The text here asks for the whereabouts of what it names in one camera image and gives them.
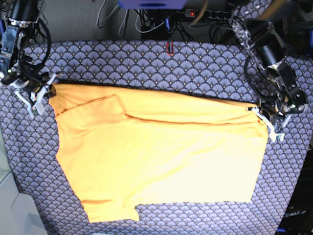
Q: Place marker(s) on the blue fan-pattern tablecloth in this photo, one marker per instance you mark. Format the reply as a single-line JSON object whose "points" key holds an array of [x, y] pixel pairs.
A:
{"points": [[32, 145]]}

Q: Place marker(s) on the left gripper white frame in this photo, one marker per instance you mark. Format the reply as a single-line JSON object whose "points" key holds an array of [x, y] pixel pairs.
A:
{"points": [[278, 114]]}

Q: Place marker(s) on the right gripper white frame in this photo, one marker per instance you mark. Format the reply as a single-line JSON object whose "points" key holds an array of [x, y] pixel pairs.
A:
{"points": [[31, 90]]}

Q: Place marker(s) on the red clamp at table edge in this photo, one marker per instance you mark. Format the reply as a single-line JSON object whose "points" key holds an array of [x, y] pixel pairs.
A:
{"points": [[170, 48]]}

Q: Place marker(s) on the yellow T-shirt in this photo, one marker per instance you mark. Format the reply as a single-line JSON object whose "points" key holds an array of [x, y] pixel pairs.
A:
{"points": [[115, 160]]}

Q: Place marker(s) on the black power strip red switch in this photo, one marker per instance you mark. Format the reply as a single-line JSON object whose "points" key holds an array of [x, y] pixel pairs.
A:
{"points": [[208, 14]]}

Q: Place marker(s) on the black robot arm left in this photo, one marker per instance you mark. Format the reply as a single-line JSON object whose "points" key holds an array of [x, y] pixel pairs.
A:
{"points": [[274, 78]]}

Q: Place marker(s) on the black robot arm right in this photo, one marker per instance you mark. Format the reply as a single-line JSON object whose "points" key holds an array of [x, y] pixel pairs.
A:
{"points": [[14, 41]]}

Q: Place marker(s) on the black OpenArm base box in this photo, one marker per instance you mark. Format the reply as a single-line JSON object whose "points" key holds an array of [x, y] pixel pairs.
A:
{"points": [[298, 218]]}

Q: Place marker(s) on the purple box at top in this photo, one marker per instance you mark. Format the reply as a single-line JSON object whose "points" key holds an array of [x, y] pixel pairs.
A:
{"points": [[152, 4]]}

